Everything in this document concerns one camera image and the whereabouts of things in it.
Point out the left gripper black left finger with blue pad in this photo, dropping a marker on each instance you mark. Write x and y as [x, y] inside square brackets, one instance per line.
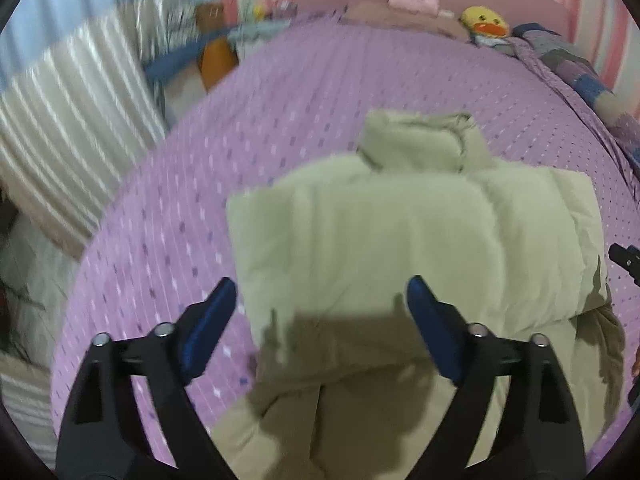
[102, 434]

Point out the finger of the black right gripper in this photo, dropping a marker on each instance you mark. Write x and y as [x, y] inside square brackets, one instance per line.
[627, 258]

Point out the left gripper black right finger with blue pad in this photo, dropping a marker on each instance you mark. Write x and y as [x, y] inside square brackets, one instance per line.
[539, 434]

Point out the beige padded jacket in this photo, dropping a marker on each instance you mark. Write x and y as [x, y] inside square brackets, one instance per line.
[335, 259]

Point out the person's hand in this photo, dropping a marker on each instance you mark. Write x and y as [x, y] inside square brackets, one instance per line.
[635, 367]

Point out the patchwork blue grey blanket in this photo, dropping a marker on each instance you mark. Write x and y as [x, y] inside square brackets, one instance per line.
[563, 60]

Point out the yellow duck plush toy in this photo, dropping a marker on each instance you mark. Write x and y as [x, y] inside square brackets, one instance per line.
[480, 20]

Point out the pink folded garment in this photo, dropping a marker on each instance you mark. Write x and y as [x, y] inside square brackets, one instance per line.
[416, 6]

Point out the silver white pleated curtain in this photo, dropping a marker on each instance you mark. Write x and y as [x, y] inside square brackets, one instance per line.
[80, 117]

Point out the brown pillow cover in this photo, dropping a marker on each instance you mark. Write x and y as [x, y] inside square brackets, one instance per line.
[381, 15]

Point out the purple diamond pattern bedspread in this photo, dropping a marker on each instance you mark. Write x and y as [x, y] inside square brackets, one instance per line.
[164, 243]

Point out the blue cloth on cabinet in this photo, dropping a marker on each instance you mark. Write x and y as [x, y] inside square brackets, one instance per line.
[169, 64]

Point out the brown storage box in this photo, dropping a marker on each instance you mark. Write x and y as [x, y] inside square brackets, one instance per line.
[209, 17]

